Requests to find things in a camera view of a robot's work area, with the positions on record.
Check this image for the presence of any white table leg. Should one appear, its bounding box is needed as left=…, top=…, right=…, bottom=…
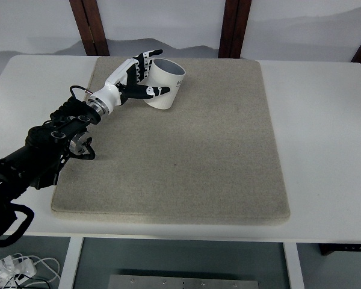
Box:
left=60, top=237, right=84, bottom=289
left=282, top=242, right=306, bottom=289

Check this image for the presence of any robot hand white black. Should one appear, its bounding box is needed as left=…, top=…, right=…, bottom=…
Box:
left=88, top=49, right=171, bottom=116

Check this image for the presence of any white ribbed cup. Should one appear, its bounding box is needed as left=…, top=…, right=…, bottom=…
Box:
left=143, top=58, right=187, bottom=110

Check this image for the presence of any grey felt mat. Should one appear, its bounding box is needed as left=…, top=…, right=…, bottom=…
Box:
left=50, top=56, right=291, bottom=227

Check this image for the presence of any white cable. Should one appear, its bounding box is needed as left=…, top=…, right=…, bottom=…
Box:
left=26, top=255, right=62, bottom=284

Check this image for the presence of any dark brown wooden furniture base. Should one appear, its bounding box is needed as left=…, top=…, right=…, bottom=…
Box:
left=318, top=243, right=361, bottom=257

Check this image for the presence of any grey metal plate with screws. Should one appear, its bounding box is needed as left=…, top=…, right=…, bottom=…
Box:
left=107, top=273, right=261, bottom=289

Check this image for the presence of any black cable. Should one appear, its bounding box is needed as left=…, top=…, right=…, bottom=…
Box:
left=5, top=272, right=54, bottom=289

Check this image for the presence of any white power strip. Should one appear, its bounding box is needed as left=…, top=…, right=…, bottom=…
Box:
left=0, top=255, right=37, bottom=280

